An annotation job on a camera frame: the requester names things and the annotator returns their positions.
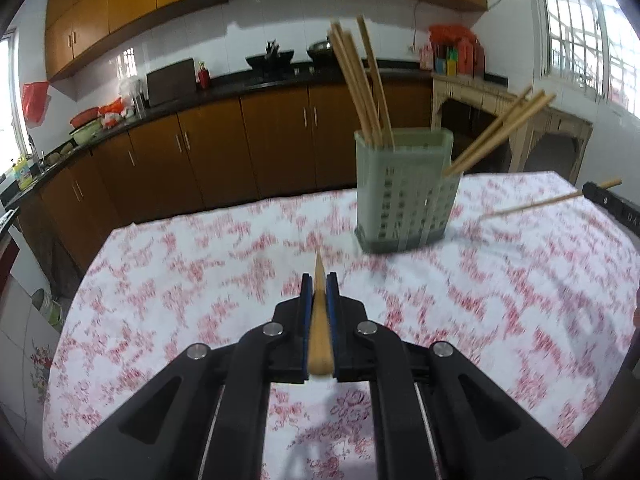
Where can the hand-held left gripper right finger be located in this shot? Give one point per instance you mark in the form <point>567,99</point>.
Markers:
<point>332,310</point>

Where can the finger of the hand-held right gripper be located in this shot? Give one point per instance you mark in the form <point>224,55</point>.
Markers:
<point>615,207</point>

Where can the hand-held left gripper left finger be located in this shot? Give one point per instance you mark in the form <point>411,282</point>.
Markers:
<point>307,310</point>

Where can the green plastic chopstick holder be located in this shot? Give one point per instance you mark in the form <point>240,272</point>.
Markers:
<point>400,200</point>

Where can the red floral tablecloth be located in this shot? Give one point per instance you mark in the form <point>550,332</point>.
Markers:
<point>200,280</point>

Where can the beige side table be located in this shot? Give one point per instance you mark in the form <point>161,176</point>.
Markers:
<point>500,97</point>

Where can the barred window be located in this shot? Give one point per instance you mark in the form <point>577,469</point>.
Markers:
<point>585,35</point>

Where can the brown base cabinets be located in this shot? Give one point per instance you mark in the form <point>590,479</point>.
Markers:
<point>225,150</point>

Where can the red gift bags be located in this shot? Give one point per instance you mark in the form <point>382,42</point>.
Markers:
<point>457,50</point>

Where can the black countertop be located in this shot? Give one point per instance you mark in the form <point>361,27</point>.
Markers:
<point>225,91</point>

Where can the gas stove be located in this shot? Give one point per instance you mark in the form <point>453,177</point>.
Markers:
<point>290,74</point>

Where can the black wok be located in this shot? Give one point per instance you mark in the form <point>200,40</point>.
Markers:
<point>270,60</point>

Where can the red bottle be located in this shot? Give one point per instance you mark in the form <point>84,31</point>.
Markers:
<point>203,77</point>

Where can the black pot with lid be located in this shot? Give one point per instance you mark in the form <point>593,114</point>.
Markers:
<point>320,52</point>

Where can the floor bucket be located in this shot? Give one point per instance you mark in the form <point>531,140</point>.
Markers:
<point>47,310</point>

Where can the dark cutting board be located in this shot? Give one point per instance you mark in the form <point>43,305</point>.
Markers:
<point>171,82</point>

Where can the white plastic bag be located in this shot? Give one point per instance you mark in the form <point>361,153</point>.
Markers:
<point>132,92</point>

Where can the green basin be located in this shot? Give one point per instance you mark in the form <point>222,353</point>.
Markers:
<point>89,135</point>

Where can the white floral cabinet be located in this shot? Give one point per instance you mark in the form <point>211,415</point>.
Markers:
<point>22,350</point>

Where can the red basin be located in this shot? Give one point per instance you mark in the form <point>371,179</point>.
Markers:
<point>85,117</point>

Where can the yellow detergent bottle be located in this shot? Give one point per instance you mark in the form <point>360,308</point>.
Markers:
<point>22,176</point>

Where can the sink faucet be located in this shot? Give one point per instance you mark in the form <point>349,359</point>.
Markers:
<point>34,152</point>

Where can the red plastic bag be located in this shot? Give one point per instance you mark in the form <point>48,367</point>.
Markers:
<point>36,105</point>

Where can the plain window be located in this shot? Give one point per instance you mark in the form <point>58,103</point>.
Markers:
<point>10,105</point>

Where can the long wooden wall cabinets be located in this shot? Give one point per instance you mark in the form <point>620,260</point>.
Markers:
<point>130,5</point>

